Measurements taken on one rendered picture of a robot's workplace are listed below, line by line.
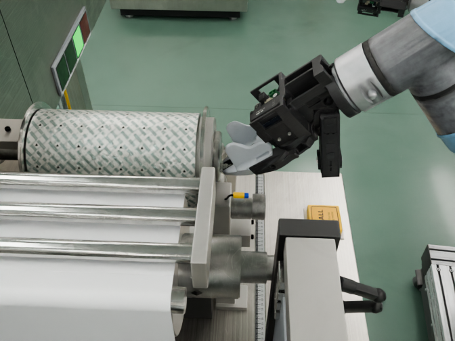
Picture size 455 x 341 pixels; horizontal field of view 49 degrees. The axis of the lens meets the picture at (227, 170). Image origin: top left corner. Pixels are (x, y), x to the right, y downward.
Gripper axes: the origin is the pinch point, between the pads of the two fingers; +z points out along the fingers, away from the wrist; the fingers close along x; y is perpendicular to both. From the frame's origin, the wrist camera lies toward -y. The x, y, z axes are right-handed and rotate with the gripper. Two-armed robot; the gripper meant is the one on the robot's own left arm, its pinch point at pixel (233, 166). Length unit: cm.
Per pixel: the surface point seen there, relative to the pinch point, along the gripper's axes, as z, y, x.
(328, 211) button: 5.6, -38.0, -19.6
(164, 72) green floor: 119, -63, -206
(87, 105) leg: 75, -7, -80
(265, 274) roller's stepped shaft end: -9.1, 4.7, 24.2
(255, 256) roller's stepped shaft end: -8.8, 5.9, 22.6
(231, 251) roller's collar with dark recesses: -8.0, 8.7, 23.3
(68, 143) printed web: 14.1, 18.7, 1.7
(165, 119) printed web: 3.4, 11.2, -2.7
